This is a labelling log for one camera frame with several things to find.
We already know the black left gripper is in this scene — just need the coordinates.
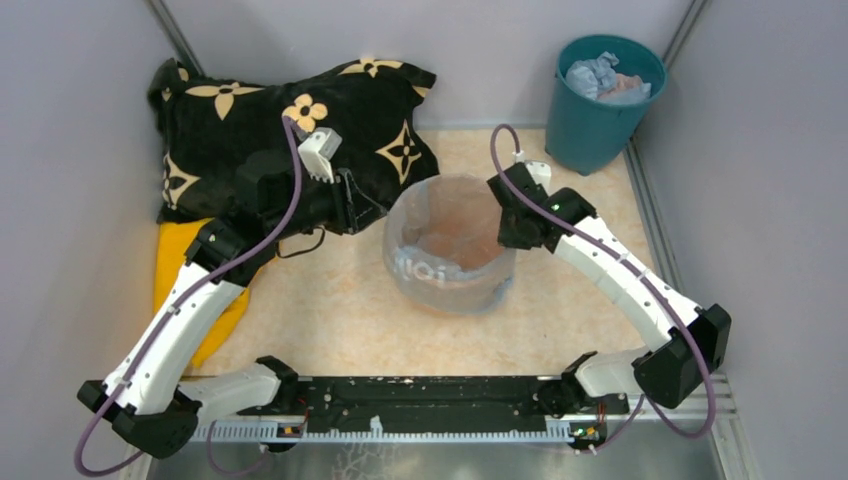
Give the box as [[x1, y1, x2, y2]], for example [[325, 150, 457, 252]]
[[268, 164, 388, 241]]

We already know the light blue trash bag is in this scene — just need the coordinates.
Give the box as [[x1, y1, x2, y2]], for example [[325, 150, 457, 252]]
[[382, 173, 517, 316]]

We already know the orange plastic bin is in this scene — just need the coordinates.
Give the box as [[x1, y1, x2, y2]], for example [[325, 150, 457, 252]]
[[397, 178, 511, 306]]

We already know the teal plastic bin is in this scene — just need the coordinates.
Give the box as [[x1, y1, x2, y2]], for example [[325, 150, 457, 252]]
[[545, 34, 668, 176]]

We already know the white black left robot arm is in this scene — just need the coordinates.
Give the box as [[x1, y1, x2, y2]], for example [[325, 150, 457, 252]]
[[78, 150, 395, 459]]

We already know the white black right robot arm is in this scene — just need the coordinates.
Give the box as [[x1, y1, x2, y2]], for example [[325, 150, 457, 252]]
[[487, 162, 732, 412]]

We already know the crumpled blue bag in bin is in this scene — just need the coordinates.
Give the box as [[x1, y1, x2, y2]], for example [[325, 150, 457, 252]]
[[565, 52, 652, 106]]

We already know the black floral pillow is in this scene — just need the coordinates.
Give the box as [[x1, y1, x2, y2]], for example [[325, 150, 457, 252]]
[[147, 58, 440, 223]]

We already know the yellow cloth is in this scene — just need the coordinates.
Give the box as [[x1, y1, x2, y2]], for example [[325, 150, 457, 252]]
[[152, 216, 253, 369]]

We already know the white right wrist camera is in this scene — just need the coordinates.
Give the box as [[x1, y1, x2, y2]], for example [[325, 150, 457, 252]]
[[512, 150, 552, 194]]

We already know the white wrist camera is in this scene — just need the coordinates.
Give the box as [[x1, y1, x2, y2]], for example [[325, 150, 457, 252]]
[[512, 150, 552, 194], [298, 127, 342, 184]]

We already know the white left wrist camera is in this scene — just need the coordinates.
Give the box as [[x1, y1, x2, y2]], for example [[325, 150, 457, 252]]
[[298, 127, 342, 184]]

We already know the aluminium frame rail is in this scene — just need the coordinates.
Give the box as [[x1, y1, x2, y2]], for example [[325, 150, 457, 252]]
[[624, 1, 737, 421]]

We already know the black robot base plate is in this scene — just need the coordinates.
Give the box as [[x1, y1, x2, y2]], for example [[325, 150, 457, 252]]
[[240, 376, 630, 434]]

